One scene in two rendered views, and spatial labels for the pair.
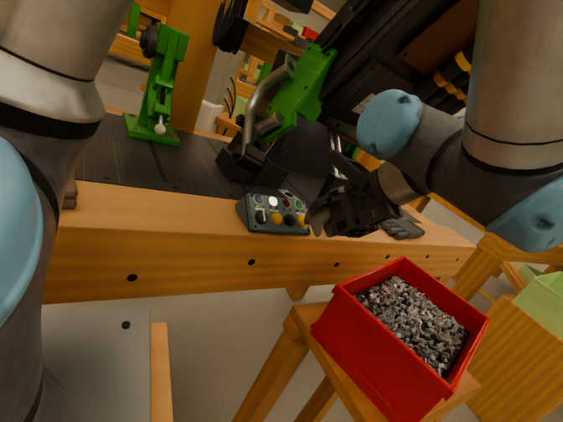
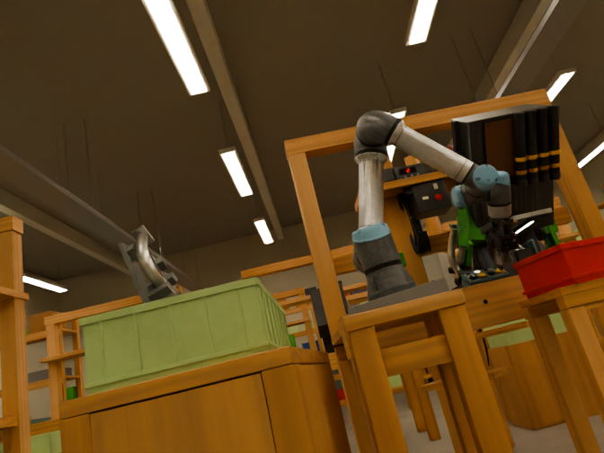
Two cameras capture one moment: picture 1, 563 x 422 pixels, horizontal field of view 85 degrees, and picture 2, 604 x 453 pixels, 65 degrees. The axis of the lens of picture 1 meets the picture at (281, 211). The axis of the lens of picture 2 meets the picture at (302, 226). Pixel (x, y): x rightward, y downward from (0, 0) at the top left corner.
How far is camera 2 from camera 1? 140 cm
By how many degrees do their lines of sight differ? 53
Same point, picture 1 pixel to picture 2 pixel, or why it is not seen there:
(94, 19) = (380, 215)
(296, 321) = (524, 306)
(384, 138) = (457, 199)
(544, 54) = (440, 165)
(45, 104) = not seen: hidden behind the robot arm
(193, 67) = (414, 272)
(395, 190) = (494, 213)
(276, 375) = (545, 347)
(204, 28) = (408, 251)
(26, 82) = not seen: hidden behind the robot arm
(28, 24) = (374, 219)
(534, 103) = (449, 169)
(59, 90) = not seen: hidden behind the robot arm
